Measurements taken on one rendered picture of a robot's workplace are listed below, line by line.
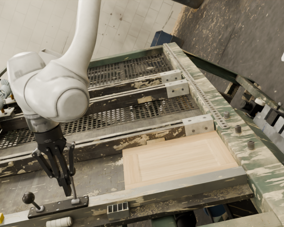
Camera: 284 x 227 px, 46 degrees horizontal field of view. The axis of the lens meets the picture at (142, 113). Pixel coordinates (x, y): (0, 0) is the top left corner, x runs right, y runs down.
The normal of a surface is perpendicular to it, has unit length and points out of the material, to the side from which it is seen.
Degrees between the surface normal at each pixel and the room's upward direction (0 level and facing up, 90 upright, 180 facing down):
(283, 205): 55
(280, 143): 0
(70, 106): 116
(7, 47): 90
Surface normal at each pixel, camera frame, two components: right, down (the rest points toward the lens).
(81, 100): 0.49, 0.39
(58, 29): 0.16, 0.25
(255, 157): -0.18, -0.89
